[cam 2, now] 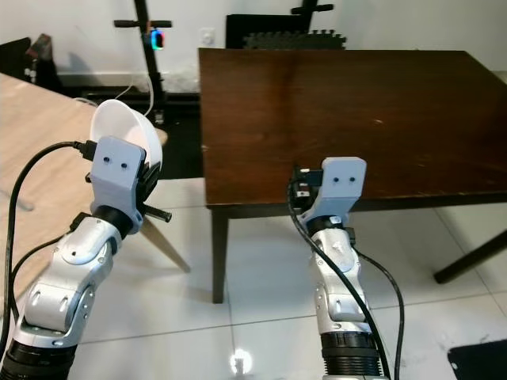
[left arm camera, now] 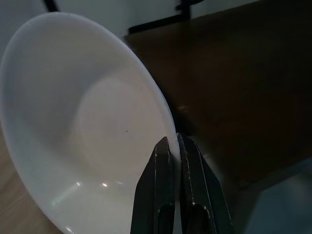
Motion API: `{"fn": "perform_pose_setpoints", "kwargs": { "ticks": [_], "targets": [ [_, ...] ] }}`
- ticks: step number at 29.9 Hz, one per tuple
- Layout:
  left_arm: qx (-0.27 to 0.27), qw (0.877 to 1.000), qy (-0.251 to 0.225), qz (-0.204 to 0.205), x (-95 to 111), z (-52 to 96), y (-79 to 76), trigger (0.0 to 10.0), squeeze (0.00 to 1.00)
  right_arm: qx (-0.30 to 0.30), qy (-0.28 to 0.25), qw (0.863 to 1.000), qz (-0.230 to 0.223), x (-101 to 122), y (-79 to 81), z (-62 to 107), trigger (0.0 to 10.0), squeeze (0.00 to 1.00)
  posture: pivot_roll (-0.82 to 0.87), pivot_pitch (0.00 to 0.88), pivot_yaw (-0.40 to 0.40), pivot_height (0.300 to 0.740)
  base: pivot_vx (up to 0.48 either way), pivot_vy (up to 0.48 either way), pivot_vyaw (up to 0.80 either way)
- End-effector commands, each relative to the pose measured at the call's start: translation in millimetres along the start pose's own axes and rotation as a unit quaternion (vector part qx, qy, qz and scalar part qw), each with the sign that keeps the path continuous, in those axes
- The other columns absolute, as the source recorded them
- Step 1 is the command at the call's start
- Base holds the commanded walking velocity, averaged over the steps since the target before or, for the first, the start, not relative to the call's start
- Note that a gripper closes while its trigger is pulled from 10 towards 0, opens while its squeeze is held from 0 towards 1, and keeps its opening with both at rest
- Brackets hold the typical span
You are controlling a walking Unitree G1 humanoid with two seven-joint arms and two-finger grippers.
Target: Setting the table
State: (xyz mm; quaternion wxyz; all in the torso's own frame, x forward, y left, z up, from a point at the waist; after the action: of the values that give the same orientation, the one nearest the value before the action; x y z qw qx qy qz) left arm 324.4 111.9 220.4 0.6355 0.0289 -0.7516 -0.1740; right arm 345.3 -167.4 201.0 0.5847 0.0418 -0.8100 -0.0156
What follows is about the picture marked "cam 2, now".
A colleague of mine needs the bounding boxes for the white cable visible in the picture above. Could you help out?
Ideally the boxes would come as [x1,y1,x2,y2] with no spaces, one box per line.
[74,66,157,109]

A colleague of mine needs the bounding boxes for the small glowing blue red device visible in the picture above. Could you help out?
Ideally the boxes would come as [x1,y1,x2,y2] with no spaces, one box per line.
[147,28,166,51]

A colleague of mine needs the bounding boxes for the black foam puzzle mats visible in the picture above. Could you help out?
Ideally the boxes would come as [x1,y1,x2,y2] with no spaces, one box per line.
[226,14,347,51]

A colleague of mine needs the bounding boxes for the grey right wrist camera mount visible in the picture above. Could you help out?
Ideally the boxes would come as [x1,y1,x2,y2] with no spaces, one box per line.
[309,157,368,219]

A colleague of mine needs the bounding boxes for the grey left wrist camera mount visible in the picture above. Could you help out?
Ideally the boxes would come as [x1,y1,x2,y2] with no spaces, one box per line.
[89,135,148,210]

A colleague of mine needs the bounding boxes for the white bowl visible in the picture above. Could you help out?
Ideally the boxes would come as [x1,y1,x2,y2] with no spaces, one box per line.
[89,100,168,180]

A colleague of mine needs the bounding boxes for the dark brown wooden table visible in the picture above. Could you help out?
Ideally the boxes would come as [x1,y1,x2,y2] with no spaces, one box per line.
[198,47,507,305]

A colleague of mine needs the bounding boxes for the brown bag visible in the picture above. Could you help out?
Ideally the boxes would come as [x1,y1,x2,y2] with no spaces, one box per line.
[25,33,61,89]

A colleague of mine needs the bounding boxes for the black pole stand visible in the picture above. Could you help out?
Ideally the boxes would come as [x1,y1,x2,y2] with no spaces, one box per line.
[113,0,176,126]

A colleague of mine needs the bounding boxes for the black floor object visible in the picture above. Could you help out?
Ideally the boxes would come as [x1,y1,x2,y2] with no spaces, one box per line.
[447,340,507,380]

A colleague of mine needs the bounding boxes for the light wooden table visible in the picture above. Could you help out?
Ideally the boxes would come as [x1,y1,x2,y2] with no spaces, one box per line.
[0,73,192,317]

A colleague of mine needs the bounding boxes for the black stand with crossbar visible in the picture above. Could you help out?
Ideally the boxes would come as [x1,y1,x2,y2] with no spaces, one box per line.
[291,0,335,17]

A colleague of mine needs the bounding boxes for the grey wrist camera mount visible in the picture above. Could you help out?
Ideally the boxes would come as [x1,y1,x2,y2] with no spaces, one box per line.
[89,135,148,210]
[309,157,368,219]

